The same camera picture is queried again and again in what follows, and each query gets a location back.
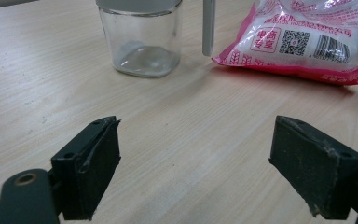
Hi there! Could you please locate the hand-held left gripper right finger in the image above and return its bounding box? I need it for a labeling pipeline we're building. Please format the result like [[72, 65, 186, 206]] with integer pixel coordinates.
[[268, 115, 358, 220]]

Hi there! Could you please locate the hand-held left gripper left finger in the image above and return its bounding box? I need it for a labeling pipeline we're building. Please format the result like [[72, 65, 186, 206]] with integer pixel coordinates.
[[50, 115, 121, 221]]

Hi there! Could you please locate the pink and white powder bag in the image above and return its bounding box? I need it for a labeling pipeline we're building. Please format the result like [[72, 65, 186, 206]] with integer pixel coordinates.
[[212, 0, 358, 92]]

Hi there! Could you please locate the clear glass jar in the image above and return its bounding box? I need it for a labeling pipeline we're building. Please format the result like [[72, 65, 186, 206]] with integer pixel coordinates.
[[98, 7, 183, 78]]

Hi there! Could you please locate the grey jar lid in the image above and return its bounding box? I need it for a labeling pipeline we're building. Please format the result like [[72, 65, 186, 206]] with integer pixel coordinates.
[[95, 0, 183, 15]]

